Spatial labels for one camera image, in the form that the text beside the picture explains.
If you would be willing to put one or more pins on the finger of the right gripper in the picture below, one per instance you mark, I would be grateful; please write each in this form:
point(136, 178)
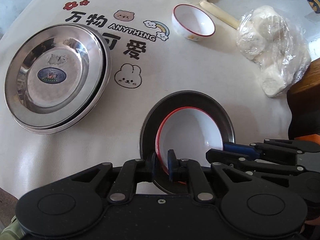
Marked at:
point(273, 148)
point(244, 163)

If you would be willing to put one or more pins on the cream rolled stick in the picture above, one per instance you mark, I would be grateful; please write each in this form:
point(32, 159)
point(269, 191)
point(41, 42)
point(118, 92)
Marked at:
point(220, 14)

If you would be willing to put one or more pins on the white bowl red rim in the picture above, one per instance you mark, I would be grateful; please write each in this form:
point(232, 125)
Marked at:
point(192, 23)

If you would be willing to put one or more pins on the plastic bag of buns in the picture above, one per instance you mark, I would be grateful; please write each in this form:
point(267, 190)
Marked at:
point(276, 45)

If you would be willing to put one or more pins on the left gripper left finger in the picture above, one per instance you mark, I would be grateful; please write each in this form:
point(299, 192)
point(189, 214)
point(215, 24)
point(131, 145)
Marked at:
point(133, 172)

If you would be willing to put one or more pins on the bottom steel plate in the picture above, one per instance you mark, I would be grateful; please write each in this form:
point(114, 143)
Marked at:
point(100, 84)

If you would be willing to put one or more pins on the large steel mixing bowl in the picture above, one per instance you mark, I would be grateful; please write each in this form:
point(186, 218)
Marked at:
point(184, 98)

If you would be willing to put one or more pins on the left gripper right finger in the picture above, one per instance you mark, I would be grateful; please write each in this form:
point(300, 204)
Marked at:
point(190, 172)

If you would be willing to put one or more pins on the cream printed canvas mat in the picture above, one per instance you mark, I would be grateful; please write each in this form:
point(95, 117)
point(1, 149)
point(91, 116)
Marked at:
point(111, 131)

